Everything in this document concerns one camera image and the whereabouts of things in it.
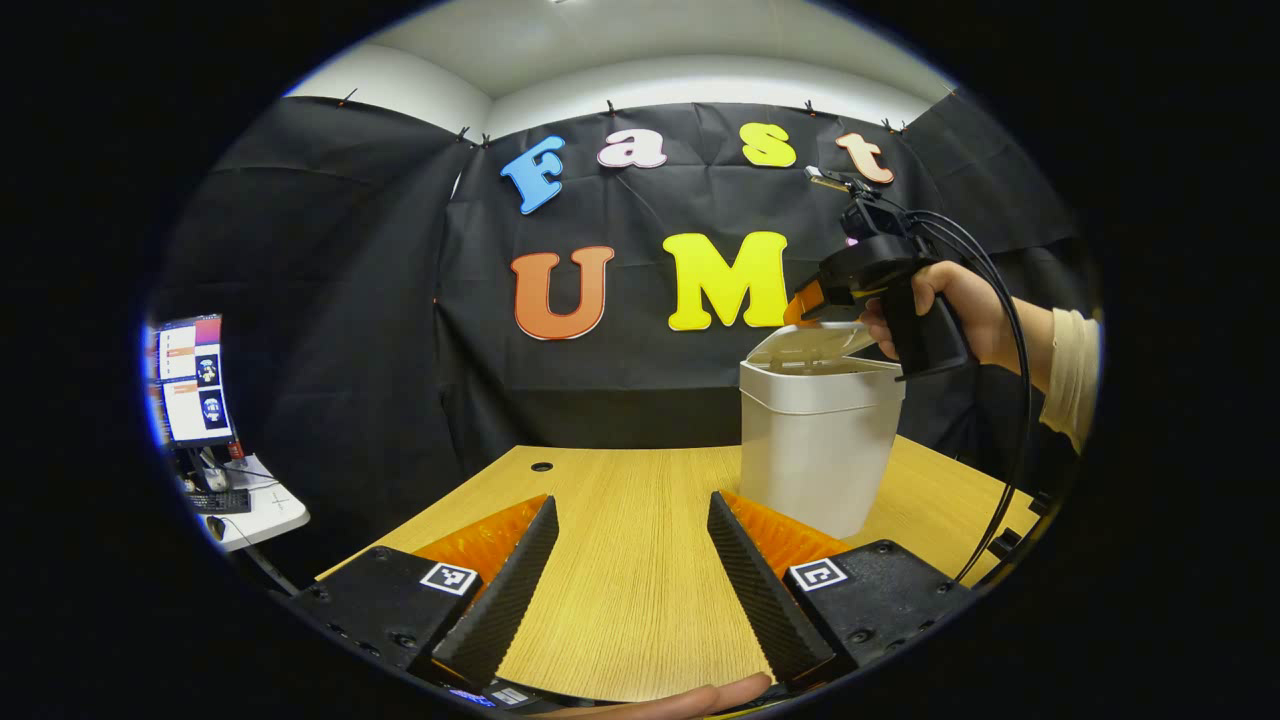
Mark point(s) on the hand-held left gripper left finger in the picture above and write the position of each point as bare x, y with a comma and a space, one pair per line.
505, 600

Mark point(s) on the black keyboard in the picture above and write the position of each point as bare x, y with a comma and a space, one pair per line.
220, 501

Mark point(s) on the wooden desktop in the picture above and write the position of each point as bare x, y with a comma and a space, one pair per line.
620, 520

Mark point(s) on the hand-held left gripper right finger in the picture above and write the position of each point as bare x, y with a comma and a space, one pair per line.
765, 590

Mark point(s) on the computer monitor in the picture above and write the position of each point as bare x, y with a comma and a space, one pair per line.
190, 385

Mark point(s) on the black desk edge clamp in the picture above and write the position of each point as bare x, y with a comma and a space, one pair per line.
1042, 502
1003, 543

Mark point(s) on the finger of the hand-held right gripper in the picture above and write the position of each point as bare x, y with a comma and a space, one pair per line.
805, 305

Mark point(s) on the black backdrop cloth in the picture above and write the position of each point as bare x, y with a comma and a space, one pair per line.
350, 300

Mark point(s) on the white desktop garbage bin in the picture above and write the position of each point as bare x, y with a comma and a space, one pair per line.
810, 450

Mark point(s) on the white side table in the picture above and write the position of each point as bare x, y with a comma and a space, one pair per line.
265, 505

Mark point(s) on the black computer mouse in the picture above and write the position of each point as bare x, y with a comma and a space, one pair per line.
215, 527

